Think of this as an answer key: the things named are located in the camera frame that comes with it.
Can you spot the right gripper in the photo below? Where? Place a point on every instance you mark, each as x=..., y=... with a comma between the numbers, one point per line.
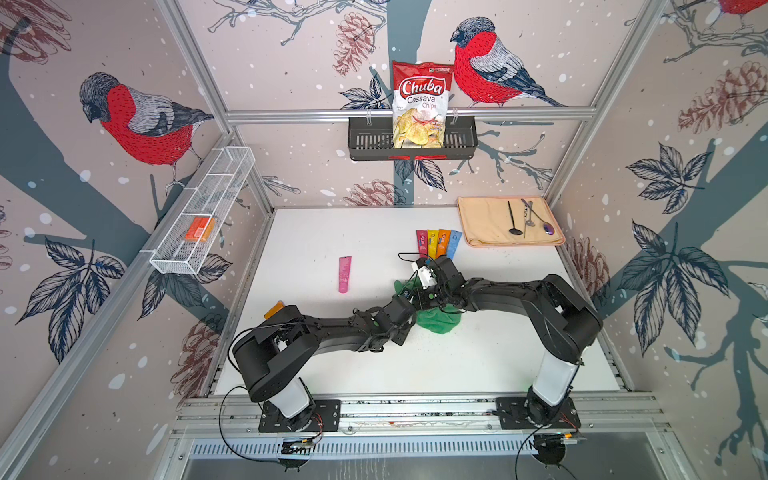
x=420, y=297

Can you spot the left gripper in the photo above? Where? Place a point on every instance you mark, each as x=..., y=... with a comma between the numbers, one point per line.
x=405, y=332

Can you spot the green cleaning cloth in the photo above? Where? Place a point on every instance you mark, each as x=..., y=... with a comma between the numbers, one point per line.
x=438, y=320

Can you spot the magenta toothpaste tube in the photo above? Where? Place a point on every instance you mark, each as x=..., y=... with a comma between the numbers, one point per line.
x=344, y=272

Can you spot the white toothpaste tube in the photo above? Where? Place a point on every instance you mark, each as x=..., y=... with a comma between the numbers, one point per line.
x=426, y=277

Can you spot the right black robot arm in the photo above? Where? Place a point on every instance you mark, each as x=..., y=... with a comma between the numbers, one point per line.
x=563, y=320

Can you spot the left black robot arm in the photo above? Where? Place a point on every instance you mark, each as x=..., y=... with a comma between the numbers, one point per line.
x=270, y=356

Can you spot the blue toothpaste tube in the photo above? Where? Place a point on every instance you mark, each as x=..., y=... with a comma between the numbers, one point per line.
x=453, y=243

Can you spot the orange toothpaste tube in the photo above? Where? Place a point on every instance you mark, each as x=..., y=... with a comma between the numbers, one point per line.
x=442, y=243

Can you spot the yellow toothpaste tube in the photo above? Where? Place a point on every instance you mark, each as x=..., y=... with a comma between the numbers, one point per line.
x=432, y=241

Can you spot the red pink toothpaste tube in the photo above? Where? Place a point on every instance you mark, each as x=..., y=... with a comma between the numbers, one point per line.
x=422, y=243

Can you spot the beige folded cloth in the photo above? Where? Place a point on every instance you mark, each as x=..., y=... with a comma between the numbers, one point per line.
x=507, y=219

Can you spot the black spoon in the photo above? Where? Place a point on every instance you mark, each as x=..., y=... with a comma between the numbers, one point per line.
x=514, y=230

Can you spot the orange snack packet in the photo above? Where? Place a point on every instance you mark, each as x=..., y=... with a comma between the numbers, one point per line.
x=274, y=310

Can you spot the iridescent purple spoon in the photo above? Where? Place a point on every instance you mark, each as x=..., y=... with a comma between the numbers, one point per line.
x=546, y=226

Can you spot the pink tray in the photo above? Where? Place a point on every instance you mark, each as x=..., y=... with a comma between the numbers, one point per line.
x=510, y=221

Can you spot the Chuba cassava chips bag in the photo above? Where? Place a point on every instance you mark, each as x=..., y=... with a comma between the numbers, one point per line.
x=420, y=104

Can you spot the orange packet in shelf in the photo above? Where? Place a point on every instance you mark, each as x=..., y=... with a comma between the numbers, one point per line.
x=200, y=229

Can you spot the patterned handle utensil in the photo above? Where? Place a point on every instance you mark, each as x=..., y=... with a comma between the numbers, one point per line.
x=525, y=228

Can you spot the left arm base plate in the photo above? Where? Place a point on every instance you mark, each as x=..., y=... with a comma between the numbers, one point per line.
x=319, y=416

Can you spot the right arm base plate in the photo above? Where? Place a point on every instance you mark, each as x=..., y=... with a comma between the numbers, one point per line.
x=521, y=413

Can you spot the black wire wall basket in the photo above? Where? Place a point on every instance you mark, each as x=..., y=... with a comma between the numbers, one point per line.
x=378, y=139

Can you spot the white wire wall shelf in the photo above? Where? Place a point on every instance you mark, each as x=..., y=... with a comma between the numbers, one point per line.
x=214, y=197

